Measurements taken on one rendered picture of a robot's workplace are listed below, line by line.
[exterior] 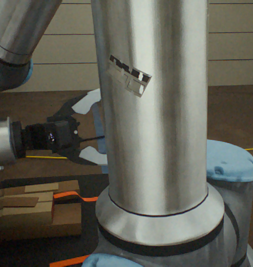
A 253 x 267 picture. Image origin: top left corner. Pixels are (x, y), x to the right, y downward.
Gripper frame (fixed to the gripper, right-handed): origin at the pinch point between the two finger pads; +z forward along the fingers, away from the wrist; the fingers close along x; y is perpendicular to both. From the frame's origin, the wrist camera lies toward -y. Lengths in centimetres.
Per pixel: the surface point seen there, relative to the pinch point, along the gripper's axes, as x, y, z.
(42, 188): 51, 201, -25
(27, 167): 41, 266, -38
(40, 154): 34, 294, -25
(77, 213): 64, 163, -3
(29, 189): 50, 202, -34
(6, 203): 48, 166, -47
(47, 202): 52, 163, -21
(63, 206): 60, 174, -11
